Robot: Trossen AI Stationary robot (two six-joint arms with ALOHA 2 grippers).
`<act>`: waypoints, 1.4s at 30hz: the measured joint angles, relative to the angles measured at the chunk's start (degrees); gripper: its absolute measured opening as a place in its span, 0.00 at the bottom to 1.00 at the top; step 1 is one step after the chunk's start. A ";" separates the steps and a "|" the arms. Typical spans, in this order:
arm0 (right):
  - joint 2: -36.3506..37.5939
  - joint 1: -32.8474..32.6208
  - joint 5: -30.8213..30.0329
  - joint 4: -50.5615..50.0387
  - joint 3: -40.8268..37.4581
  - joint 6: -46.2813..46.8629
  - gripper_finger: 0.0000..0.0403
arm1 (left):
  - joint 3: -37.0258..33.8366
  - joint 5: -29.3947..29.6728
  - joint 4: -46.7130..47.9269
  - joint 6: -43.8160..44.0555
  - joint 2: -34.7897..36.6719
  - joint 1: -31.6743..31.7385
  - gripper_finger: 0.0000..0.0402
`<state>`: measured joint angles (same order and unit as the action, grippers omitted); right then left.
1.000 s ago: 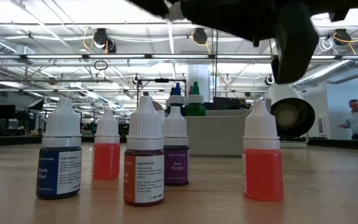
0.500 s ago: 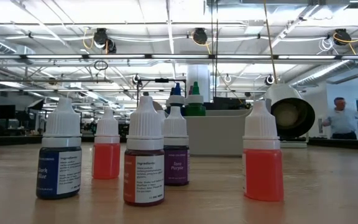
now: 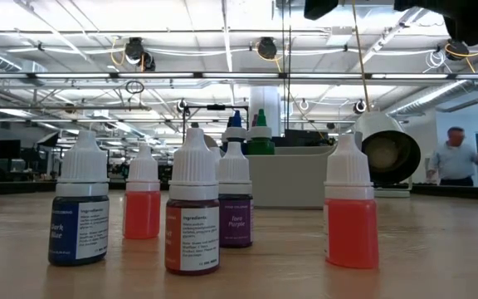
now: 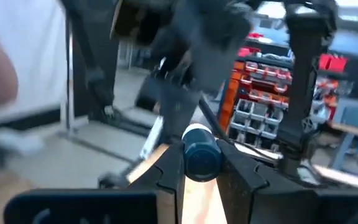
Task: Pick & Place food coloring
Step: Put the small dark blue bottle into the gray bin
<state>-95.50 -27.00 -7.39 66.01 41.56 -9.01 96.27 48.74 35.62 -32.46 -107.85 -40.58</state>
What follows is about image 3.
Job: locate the large blue dye bottle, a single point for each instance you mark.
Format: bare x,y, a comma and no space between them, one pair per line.
236,118

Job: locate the large black-tip dye bottle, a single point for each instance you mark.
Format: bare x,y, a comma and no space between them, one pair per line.
229,122

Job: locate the large green dye bottle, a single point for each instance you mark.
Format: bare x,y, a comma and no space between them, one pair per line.
260,147

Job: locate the grey plastic storage bin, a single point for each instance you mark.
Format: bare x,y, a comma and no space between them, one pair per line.
289,178

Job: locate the small taro purple dye bottle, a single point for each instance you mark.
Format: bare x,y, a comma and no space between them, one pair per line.
235,224

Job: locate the small orange-red dye bottle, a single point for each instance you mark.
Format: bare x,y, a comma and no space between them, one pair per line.
353,236
141,216

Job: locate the small maroon dye bottle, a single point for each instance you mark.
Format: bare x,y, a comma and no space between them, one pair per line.
192,241

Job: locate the small dark blue dye bottle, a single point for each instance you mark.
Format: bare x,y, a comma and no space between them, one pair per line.
79,232

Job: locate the white pillar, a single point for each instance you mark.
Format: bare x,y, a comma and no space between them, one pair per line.
266,99

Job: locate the black computer case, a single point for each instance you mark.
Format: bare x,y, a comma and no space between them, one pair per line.
305,138

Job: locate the person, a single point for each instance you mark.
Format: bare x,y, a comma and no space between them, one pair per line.
455,162

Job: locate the black monitor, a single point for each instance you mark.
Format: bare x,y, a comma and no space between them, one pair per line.
6,149

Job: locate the silver ventilation duct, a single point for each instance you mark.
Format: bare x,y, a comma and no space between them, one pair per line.
430,97

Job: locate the black metal stand frame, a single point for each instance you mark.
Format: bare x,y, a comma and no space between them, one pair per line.
216,107

